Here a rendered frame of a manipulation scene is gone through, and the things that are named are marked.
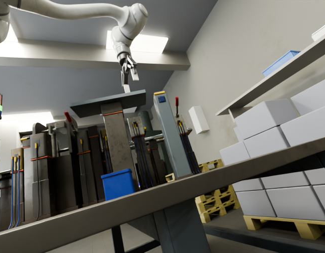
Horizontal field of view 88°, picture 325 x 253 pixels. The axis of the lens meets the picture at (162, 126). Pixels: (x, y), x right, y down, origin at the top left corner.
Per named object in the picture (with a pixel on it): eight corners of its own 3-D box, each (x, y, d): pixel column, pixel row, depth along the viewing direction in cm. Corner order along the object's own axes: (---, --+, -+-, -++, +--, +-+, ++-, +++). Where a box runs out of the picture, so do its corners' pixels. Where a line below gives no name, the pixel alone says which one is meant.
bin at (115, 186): (136, 192, 71) (132, 170, 74) (135, 192, 61) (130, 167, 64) (110, 199, 69) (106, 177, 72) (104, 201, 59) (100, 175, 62)
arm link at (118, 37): (110, 52, 100) (121, 35, 92) (105, 32, 105) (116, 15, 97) (125, 58, 108) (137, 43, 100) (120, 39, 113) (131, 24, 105)
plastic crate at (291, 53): (308, 59, 177) (303, 50, 181) (296, 58, 167) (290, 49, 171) (277, 80, 207) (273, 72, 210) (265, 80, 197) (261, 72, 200)
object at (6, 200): (17, 226, 96) (17, 175, 105) (12, 228, 93) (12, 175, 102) (3, 230, 95) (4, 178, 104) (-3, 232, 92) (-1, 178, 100)
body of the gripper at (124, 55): (132, 52, 98) (136, 66, 95) (128, 62, 104) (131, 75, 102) (120, 50, 94) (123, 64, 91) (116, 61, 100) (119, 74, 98)
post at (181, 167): (189, 176, 84) (165, 99, 98) (193, 174, 77) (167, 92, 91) (175, 180, 83) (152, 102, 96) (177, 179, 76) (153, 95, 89)
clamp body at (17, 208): (35, 222, 84) (32, 149, 95) (19, 227, 74) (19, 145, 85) (20, 226, 83) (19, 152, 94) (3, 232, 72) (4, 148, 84)
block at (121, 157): (140, 190, 80) (122, 107, 94) (140, 191, 72) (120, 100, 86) (119, 197, 78) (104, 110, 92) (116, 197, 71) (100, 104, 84)
